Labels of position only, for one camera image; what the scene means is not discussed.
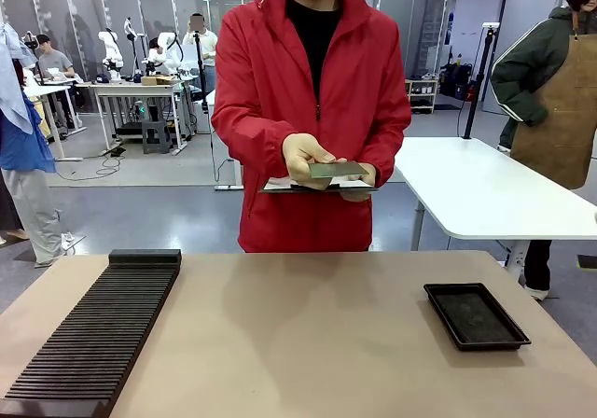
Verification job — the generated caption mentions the person in brown apron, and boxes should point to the person in brown apron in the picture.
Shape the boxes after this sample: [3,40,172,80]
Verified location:
[489,0,597,302]

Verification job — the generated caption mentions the white rounded table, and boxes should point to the white rounded table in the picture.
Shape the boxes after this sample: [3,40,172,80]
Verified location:
[394,136,597,282]

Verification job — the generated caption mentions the person's left forearm red sleeve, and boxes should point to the person's left forearm red sleeve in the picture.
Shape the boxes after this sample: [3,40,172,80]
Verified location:
[366,104,412,188]

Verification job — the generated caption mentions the white desk with cardboard box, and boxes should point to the white desk with cardboard box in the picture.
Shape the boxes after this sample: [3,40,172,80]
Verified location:
[88,79,190,156]

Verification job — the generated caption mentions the black tripod stand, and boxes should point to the black tripod stand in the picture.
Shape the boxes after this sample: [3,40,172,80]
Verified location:
[192,30,211,114]

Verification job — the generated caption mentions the white paper sheet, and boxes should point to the white paper sheet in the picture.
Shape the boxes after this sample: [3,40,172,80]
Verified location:
[265,178,374,190]

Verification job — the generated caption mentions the person in red jacket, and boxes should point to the person in red jacket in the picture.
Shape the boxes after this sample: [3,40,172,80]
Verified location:
[210,0,412,254]

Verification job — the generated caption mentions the person's right hand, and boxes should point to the person's right hand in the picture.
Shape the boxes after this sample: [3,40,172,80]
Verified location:
[283,132,349,189]

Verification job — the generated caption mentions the black equipment bags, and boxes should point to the black equipment bags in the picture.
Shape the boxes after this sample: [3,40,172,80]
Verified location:
[439,62,478,101]

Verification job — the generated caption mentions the black clipboard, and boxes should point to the black clipboard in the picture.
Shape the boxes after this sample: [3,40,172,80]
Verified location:
[258,177,380,195]

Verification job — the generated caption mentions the person's right forearm red sleeve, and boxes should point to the person's right forearm red sleeve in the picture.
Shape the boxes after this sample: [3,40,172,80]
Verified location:
[211,100,304,160]

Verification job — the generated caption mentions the black pole with white top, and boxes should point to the black pole with white top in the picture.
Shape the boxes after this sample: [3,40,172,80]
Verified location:
[461,21,501,140]

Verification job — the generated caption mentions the low wooden shelf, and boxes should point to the low wooden shelf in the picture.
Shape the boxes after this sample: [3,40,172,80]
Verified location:
[404,77,440,115]

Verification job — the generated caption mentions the black slotted PCB rack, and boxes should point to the black slotted PCB rack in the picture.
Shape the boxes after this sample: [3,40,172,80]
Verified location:
[0,248,183,418]

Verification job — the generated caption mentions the light blue hanging cloth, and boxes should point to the light blue hanging cloth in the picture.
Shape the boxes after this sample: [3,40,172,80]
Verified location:
[0,21,38,134]

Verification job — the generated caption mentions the white height-adjustable desk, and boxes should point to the white height-adjustable desk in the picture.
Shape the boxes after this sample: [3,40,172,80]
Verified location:
[22,81,88,162]

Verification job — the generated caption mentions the green PCB board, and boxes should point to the green PCB board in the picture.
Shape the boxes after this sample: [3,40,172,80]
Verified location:
[308,160,369,180]

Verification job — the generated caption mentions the slim white stand device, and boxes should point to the slim white stand device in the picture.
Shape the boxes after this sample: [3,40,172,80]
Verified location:
[123,16,144,83]

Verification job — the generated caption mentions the person in blue shirt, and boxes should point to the person in blue shirt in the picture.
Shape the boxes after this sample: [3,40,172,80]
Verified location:
[0,58,76,270]

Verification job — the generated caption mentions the seated person grey shirt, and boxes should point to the seated person grey shirt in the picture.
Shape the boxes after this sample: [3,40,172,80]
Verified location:
[35,34,76,83]

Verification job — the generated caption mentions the black rectangular tray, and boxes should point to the black rectangular tray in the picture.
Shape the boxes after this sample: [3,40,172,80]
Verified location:
[423,282,533,352]

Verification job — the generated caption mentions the grey step stool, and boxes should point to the grey step stool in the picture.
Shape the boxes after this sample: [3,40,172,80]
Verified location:
[141,118,170,155]

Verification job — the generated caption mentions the black floor cable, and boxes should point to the black floor cable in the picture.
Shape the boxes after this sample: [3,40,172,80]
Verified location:
[64,154,122,182]

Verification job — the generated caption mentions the person's left hand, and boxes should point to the person's left hand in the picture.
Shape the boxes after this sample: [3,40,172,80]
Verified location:
[339,163,377,203]

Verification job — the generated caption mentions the standing person white shirt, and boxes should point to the standing person white shirt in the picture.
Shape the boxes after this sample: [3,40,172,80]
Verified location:
[181,11,219,92]

